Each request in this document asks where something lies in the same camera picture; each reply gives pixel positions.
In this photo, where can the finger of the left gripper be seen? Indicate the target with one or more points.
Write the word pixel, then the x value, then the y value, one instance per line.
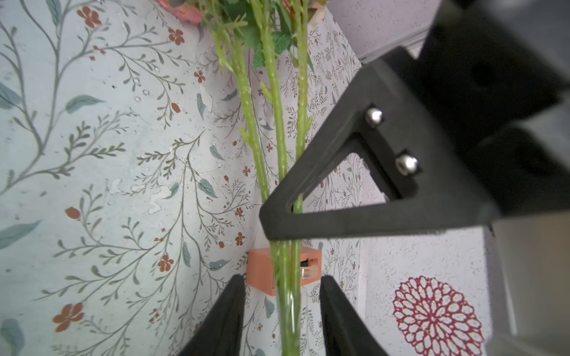
pixel 409 156

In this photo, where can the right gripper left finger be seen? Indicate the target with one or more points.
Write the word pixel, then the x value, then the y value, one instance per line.
pixel 221 330

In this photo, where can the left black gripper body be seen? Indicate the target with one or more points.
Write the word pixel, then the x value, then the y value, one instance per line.
pixel 500 72

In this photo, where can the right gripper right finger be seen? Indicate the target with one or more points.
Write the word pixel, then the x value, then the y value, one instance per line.
pixel 344 331

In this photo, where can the orange tape dispenser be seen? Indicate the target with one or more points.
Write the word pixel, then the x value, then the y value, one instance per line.
pixel 260 271

